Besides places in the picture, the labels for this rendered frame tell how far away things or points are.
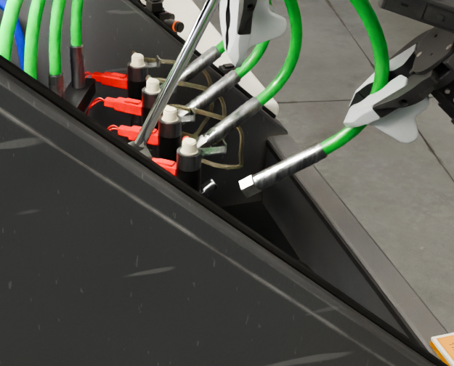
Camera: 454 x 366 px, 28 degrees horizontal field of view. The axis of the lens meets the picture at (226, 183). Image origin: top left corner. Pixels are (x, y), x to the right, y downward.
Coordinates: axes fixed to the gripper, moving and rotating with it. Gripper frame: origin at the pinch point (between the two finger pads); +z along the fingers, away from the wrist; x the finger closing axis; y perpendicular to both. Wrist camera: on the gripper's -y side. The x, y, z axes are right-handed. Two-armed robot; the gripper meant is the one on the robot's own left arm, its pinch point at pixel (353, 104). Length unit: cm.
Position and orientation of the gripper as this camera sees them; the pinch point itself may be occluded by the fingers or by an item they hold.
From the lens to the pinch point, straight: 90.6
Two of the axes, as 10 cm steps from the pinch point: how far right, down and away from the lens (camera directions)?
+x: 2.9, -6.7, 6.9
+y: 7.1, 6.3, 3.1
